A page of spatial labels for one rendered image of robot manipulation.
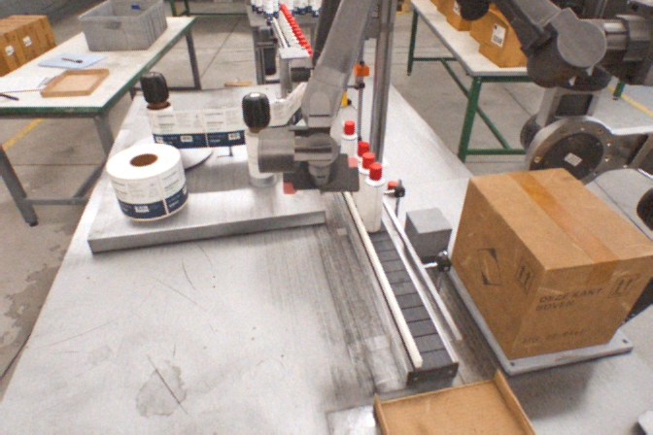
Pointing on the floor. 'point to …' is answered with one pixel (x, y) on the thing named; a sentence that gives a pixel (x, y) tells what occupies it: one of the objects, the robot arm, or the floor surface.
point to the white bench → (126, 64)
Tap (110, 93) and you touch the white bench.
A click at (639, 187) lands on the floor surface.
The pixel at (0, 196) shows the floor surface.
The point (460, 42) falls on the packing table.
